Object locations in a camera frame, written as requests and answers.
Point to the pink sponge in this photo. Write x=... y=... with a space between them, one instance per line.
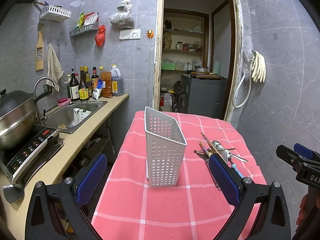
x=63 y=101

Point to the snack packets on rack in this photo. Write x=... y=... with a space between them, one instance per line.
x=87 y=19

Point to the black induction cooktop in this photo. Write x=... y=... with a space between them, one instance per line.
x=14 y=161

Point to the yellow label sauce bottle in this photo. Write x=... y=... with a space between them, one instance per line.
x=83 y=88

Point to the large oil jug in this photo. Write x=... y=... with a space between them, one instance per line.
x=116 y=81

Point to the white jug in sink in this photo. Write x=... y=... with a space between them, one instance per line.
x=80 y=115

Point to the person right hand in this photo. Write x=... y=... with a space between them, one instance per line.
x=302 y=211

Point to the green box on shelf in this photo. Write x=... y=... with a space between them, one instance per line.
x=167 y=66

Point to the grey cabinet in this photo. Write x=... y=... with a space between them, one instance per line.
x=202 y=96

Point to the blue white packet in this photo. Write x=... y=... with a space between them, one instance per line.
x=98 y=90

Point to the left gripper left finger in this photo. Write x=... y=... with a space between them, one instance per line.
x=87 y=179

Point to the pink checked tablecloth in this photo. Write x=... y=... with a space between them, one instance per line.
x=192 y=209

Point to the red plastic bag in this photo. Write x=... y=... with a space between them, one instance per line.
x=100 y=36

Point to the white plastic jug on floor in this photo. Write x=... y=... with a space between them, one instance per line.
x=166 y=102

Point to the steel wok with lid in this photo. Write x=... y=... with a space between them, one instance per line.
x=18 y=115

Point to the wooden shelf unit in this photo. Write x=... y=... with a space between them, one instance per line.
x=185 y=43

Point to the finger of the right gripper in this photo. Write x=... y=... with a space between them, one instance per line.
x=303 y=151
x=291 y=157

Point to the red cap sauce bottle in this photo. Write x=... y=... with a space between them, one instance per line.
x=94 y=78

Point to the orange wall hook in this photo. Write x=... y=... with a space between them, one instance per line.
x=150 y=33

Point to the dark soy sauce bottle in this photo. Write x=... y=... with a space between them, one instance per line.
x=73 y=87

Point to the beige hanging towel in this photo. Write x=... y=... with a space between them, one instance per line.
x=54 y=68

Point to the large steel spoon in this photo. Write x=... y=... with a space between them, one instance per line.
x=218 y=146

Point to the wooden grater board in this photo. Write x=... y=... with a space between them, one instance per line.
x=39 y=52

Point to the grey wall shelf rack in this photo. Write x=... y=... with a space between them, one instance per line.
x=85 y=29

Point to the white perforated utensil holder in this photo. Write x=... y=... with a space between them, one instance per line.
x=165 y=147

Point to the stainless steel sink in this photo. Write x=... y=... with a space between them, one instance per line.
x=62 y=119

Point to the cream rubber gloves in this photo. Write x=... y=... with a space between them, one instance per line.
x=258 y=67

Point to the wooden chopstick purple band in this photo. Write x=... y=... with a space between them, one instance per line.
x=210 y=144

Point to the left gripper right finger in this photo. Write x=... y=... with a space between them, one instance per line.
x=227 y=178

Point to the white wall switch socket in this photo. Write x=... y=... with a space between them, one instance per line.
x=130 y=34

